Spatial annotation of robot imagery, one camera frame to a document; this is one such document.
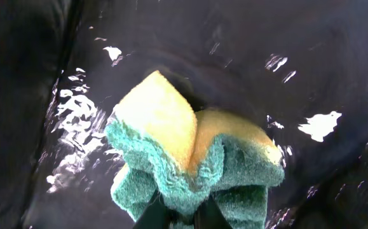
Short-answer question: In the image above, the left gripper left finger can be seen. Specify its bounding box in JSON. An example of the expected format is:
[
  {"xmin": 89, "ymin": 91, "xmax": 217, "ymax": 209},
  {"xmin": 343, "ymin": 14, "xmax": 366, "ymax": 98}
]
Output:
[{"xmin": 132, "ymin": 190, "xmax": 171, "ymax": 229}]

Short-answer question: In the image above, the black rectangular water tray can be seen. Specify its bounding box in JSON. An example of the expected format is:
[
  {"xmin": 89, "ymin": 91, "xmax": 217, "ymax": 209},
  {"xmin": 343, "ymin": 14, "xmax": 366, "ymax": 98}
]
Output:
[{"xmin": 0, "ymin": 1, "xmax": 368, "ymax": 228}]

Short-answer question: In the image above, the green yellow sponge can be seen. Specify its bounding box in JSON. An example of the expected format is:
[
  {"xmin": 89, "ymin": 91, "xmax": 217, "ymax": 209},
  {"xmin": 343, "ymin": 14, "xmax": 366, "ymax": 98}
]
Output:
[{"xmin": 105, "ymin": 71, "xmax": 284, "ymax": 229}]

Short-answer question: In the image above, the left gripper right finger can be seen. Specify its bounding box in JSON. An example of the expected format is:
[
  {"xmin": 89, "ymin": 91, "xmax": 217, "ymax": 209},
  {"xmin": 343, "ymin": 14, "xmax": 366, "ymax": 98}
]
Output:
[{"xmin": 194, "ymin": 195, "xmax": 232, "ymax": 229}]

